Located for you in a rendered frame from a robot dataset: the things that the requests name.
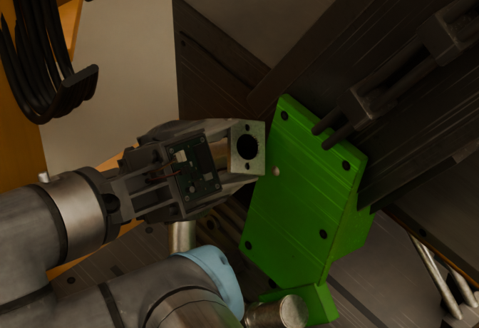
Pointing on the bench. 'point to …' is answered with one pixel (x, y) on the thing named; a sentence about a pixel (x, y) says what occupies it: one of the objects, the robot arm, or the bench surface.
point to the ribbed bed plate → (224, 219)
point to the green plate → (304, 201)
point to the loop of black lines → (25, 47)
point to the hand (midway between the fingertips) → (239, 148)
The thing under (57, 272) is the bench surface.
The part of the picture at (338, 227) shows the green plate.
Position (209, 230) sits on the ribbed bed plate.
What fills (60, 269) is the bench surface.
